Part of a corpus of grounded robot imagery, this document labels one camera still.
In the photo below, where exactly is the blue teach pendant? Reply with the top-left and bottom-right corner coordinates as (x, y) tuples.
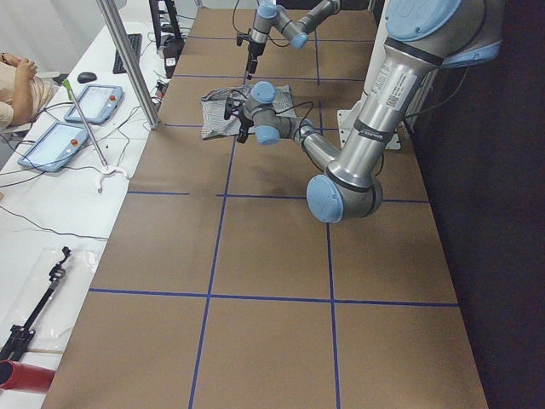
(17, 122), (88, 172)
(77, 84), (123, 125)

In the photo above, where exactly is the red cylinder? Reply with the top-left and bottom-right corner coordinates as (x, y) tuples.
(1, 360), (55, 394)

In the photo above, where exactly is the far blue teach pendant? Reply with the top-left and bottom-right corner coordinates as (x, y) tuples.
(77, 84), (123, 125)

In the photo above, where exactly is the black keyboard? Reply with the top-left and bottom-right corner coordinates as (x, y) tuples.
(112, 33), (143, 74)

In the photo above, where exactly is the black computer mouse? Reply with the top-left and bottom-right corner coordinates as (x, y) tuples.
(77, 72), (97, 84)

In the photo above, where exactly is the black grabber tool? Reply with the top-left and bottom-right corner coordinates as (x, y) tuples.
(1, 246), (72, 361)

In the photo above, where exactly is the aluminium frame post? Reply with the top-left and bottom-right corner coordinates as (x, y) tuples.
(96, 0), (159, 130)

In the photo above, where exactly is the white-tipped metal grabber stick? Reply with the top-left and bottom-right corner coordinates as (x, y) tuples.
(62, 79), (129, 194)

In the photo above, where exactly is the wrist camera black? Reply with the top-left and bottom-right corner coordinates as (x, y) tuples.
(236, 29), (251, 46)
(223, 97), (244, 120)

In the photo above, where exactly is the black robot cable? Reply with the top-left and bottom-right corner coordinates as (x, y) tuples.
(272, 101), (316, 133)

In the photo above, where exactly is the striped polo shirt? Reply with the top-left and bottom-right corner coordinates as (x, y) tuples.
(201, 84), (296, 141)

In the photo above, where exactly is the seated person beige shirt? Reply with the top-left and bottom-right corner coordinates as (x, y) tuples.
(1, 52), (59, 130)

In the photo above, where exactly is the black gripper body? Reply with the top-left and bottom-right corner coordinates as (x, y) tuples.
(238, 110), (254, 133)
(248, 41), (265, 61)

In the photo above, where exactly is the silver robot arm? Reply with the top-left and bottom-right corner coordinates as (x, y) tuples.
(237, 1), (505, 223)
(237, 0), (341, 80)

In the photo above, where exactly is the near blue teach pendant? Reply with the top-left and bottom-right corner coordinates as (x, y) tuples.
(17, 122), (88, 172)

